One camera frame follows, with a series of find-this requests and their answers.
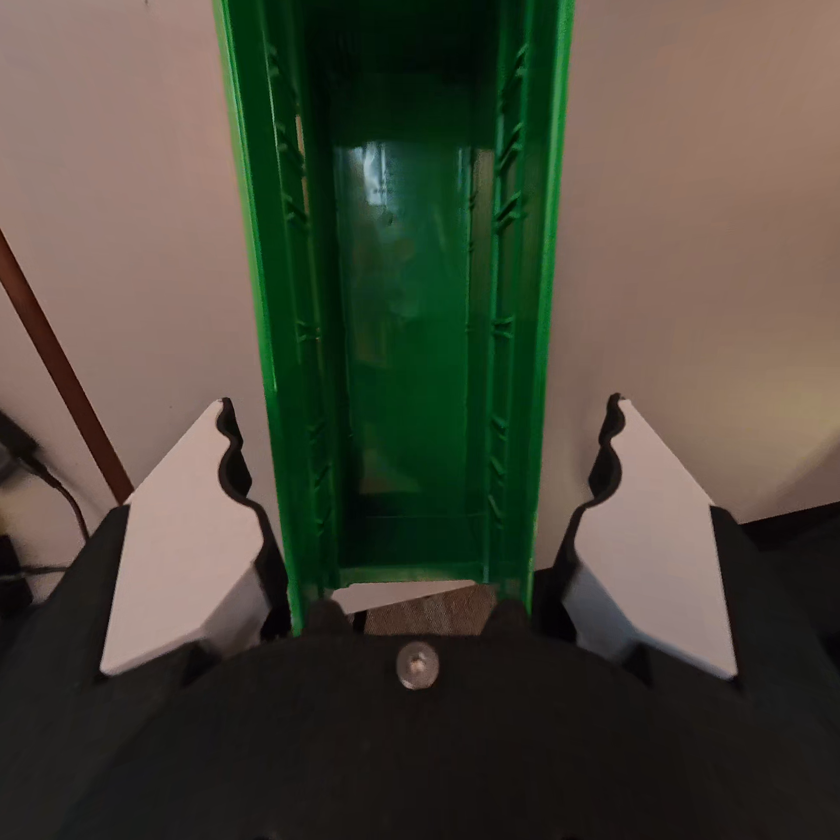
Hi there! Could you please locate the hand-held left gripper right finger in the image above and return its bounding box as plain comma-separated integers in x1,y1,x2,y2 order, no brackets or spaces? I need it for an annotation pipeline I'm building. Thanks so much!
533,392,737,681

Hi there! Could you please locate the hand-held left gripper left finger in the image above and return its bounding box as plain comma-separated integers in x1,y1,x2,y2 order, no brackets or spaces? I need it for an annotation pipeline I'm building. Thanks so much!
100,397,293,678

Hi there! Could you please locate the black power adapter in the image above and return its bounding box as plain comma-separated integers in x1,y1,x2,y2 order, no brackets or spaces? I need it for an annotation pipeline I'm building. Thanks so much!
0,410,37,621

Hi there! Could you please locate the black cable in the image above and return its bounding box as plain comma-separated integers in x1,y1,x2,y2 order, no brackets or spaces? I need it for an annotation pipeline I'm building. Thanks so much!
0,453,91,581

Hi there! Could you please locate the brown strip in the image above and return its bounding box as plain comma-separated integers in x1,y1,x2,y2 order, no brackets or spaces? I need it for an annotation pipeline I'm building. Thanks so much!
0,228,135,508

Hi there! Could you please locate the green plastic bin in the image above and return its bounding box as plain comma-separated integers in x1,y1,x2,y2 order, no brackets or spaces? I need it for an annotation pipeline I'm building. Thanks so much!
212,0,577,636
262,0,536,588

